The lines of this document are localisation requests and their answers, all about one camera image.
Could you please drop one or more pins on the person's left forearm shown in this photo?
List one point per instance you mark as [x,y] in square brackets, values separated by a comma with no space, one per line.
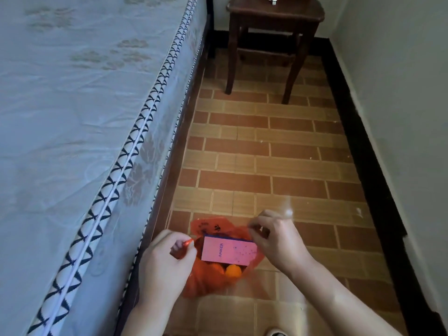
[147,320]

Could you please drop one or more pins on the person's left hand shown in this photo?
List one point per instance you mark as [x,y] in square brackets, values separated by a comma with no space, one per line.
[161,269]

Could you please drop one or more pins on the black baseboard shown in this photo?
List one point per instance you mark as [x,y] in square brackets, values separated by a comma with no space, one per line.
[371,171]

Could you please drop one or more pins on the orange fruit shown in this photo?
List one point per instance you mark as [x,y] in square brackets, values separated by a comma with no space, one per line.
[233,271]

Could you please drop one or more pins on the person's left thumb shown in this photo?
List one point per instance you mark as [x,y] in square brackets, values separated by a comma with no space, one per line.
[190,252]

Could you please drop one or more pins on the dark wooden stool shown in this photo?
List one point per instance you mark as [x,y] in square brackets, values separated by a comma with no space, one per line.
[280,12]

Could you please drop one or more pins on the person's right forearm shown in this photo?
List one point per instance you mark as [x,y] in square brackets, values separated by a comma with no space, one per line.
[343,304]

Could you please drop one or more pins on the person's right hand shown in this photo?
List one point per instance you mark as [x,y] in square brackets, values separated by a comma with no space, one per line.
[283,244]

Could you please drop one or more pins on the white shoe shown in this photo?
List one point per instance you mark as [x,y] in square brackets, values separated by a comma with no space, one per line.
[277,332]

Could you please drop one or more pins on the white rectangular box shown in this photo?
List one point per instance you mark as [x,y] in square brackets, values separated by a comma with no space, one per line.
[228,250]

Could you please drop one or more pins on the person's right thumb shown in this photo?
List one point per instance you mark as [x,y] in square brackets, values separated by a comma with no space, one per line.
[258,234]

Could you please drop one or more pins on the light blue patterned mattress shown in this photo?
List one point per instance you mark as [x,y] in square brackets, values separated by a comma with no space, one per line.
[70,118]

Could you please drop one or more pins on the red plastic bag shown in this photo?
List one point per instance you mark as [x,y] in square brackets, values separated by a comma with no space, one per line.
[203,280]

